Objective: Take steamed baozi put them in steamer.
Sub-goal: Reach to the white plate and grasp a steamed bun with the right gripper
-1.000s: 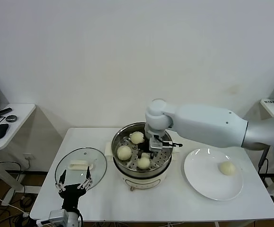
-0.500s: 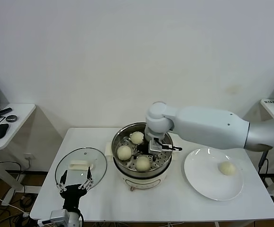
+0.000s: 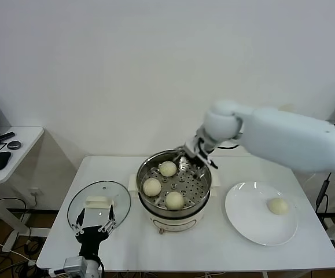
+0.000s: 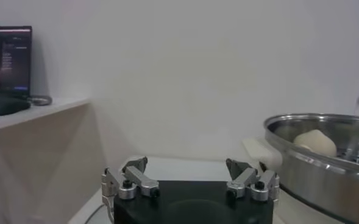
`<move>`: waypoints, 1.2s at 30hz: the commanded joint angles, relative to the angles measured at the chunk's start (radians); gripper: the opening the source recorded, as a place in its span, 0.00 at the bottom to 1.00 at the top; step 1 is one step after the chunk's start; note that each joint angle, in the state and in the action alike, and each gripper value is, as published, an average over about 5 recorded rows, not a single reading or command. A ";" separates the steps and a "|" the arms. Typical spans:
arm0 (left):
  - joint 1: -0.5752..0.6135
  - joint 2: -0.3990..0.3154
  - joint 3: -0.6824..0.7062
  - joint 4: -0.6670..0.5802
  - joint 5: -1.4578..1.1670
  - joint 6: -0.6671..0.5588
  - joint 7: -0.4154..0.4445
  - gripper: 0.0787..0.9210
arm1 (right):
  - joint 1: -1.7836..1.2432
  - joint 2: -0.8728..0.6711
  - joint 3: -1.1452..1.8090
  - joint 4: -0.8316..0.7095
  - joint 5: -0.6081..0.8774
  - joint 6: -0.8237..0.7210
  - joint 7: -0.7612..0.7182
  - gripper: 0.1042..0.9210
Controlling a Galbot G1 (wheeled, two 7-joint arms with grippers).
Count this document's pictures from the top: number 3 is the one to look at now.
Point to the white work table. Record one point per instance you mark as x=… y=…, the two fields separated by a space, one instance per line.
x=184 y=252

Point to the white round plate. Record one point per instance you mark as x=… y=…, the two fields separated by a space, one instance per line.
x=248 y=220

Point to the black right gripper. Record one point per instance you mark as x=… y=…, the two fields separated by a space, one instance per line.
x=194 y=157

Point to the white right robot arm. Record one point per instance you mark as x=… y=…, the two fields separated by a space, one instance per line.
x=285 y=136

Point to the white steamed baozi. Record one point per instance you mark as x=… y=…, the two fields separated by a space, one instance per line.
x=277 y=206
x=174 y=200
x=167 y=168
x=151 y=186

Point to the round black puck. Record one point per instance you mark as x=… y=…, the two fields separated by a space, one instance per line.
x=14 y=144

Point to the white side table with laptop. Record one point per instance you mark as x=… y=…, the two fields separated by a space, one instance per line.
x=25 y=153

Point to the white wall socket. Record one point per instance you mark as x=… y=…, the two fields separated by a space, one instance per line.
x=36 y=191

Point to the steel steamer pot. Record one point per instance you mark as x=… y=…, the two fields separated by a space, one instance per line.
x=176 y=223

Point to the black computer mouse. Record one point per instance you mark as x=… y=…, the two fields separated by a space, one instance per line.
x=0 y=160

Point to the black bar-shaped device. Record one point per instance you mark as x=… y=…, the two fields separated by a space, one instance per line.
x=6 y=135

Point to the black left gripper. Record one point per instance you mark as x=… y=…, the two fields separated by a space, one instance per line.
x=91 y=239

